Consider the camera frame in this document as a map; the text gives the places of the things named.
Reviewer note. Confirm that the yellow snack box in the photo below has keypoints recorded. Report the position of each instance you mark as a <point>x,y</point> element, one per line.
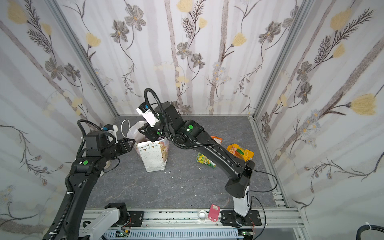
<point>240,152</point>

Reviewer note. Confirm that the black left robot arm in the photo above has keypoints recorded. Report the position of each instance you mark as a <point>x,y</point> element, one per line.
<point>83,176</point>

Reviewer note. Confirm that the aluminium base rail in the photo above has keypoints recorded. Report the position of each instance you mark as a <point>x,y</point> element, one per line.
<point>115,223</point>

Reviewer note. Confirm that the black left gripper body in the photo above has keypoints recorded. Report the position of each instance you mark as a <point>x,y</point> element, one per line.
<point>113,149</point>

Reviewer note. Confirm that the small orange snack packet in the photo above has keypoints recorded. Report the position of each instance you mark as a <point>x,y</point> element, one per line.
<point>217,139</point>

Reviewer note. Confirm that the white paper gift bag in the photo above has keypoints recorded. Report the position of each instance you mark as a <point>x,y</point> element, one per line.
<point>153,154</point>

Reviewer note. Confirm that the white round knob on rail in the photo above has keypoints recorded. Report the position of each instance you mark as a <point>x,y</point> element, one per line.
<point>202,215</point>

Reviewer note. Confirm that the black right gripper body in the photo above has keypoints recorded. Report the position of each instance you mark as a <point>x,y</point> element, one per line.
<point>147,131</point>

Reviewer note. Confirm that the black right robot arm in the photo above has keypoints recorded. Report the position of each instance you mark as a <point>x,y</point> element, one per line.
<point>164,121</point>

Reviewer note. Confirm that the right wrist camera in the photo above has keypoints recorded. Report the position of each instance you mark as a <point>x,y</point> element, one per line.
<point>147,113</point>

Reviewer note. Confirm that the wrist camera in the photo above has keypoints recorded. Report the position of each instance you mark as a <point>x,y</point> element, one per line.
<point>102,139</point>
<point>147,113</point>

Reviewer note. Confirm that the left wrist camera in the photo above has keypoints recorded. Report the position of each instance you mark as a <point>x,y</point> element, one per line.
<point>102,139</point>

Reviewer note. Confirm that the pink tag on rail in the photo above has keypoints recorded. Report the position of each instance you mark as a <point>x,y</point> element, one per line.
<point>214,213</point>

